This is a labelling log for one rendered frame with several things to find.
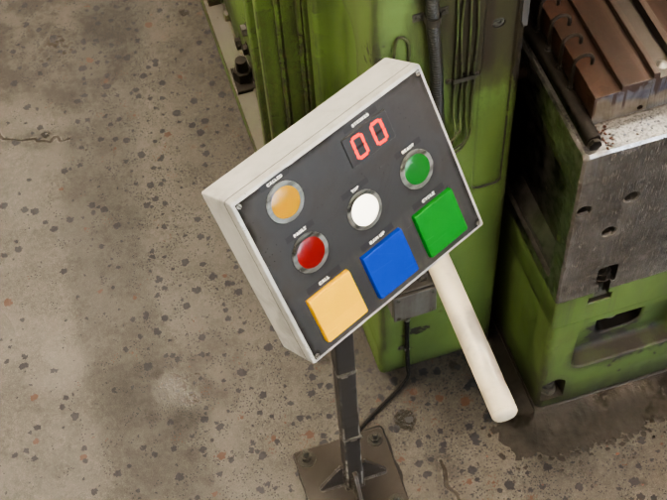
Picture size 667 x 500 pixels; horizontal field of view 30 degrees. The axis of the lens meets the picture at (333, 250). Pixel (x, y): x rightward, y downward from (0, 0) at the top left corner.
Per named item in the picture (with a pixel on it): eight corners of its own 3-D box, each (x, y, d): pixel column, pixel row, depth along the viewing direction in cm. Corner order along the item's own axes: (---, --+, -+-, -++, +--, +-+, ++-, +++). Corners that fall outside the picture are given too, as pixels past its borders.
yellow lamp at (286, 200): (307, 215, 164) (305, 196, 160) (273, 225, 163) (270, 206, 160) (300, 197, 166) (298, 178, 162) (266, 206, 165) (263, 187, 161)
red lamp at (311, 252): (331, 265, 168) (330, 247, 165) (298, 275, 168) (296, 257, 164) (324, 247, 170) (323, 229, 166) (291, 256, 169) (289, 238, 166)
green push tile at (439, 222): (469, 228, 181) (452, 187, 178) (432, 258, 178) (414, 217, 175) (461, 225, 183) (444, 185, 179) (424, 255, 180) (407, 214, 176)
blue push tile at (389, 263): (420, 269, 178) (402, 227, 174) (382, 300, 175) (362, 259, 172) (412, 266, 179) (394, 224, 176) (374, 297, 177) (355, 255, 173)
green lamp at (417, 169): (436, 182, 175) (436, 163, 172) (404, 190, 175) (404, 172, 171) (428, 165, 177) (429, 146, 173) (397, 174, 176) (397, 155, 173)
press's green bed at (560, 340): (691, 365, 277) (738, 248, 238) (534, 414, 272) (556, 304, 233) (589, 177, 306) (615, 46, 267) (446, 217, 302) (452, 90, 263)
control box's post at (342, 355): (364, 486, 264) (345, 184, 174) (347, 492, 264) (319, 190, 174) (358, 470, 266) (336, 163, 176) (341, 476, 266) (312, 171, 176)
